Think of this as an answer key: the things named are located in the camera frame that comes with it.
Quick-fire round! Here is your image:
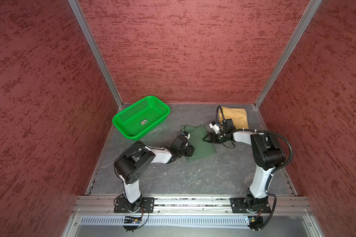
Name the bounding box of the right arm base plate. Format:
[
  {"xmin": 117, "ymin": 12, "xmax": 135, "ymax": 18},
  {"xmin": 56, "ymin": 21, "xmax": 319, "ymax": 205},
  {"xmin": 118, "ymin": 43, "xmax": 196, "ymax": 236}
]
[{"xmin": 230, "ymin": 195, "xmax": 271, "ymax": 214}]

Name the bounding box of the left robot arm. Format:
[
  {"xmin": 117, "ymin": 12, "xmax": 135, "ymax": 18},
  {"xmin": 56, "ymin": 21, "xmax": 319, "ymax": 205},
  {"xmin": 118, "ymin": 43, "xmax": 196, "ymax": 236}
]
[{"xmin": 114, "ymin": 132, "xmax": 195, "ymax": 213}]

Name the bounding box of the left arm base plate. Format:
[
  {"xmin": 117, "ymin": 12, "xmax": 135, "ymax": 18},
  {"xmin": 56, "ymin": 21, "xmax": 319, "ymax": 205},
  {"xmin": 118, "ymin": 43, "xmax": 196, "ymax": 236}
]
[{"xmin": 113, "ymin": 196, "xmax": 155, "ymax": 214}]

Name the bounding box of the basket bottom label sticker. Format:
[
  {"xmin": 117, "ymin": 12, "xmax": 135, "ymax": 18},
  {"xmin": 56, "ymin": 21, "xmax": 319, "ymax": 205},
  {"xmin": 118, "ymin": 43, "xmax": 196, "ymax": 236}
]
[{"xmin": 140, "ymin": 119, "xmax": 148, "ymax": 125}]

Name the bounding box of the yellow skirt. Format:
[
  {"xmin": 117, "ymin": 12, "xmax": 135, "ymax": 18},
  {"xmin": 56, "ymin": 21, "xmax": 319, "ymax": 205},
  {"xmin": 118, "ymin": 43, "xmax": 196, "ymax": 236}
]
[{"xmin": 222, "ymin": 107, "xmax": 249, "ymax": 129}]

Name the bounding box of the dark green skirt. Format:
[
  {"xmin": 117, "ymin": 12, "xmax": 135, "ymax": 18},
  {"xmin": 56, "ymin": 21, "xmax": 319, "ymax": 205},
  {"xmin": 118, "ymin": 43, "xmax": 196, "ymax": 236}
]
[{"xmin": 182, "ymin": 125, "xmax": 216, "ymax": 163}]

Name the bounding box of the green plastic basket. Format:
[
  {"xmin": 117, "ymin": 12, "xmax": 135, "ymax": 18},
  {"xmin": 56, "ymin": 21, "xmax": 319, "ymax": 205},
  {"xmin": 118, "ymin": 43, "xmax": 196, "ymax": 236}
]
[{"xmin": 112, "ymin": 96, "xmax": 171, "ymax": 141}]

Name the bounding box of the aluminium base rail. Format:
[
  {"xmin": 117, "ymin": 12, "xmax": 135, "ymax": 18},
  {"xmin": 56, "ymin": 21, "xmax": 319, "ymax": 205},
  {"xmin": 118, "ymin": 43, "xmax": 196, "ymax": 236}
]
[{"xmin": 73, "ymin": 195, "xmax": 313, "ymax": 216}]

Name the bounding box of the left aluminium corner post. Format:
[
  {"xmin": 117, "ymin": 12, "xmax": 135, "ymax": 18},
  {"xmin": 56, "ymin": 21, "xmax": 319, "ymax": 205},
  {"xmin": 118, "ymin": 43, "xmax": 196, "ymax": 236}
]
[{"xmin": 68, "ymin": 0, "xmax": 124, "ymax": 110}]

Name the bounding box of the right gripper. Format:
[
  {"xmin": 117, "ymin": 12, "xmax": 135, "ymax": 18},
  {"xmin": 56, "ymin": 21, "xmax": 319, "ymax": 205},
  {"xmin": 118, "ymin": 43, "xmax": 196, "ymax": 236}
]
[{"xmin": 203, "ymin": 132, "xmax": 230, "ymax": 144}]

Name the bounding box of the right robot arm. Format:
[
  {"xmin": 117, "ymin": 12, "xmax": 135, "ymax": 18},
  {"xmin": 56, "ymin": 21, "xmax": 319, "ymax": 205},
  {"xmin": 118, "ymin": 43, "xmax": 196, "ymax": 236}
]
[{"xmin": 203, "ymin": 119, "xmax": 286, "ymax": 213}]

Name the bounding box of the white slotted cable duct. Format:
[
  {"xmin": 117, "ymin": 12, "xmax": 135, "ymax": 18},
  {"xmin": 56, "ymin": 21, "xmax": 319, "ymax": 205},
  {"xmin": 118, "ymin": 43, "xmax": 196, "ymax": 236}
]
[{"xmin": 79, "ymin": 215, "xmax": 249, "ymax": 229}]

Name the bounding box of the aluminium corner post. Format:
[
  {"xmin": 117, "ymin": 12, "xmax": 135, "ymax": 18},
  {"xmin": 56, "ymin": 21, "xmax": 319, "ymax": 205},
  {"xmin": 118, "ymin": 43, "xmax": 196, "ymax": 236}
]
[
  {"xmin": 68, "ymin": 0, "xmax": 124, "ymax": 110},
  {"xmin": 254, "ymin": 0, "xmax": 322, "ymax": 110}
]

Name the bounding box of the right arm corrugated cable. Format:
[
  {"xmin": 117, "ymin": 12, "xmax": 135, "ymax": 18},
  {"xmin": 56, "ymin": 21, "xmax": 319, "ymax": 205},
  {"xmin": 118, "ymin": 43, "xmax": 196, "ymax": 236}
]
[{"xmin": 216, "ymin": 105, "xmax": 294, "ymax": 232}]

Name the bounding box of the right aluminium corner post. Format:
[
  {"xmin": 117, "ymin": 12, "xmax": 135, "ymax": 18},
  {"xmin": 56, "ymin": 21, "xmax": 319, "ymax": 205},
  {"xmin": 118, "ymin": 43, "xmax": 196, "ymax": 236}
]
[{"xmin": 254, "ymin": 0, "xmax": 322, "ymax": 110}]

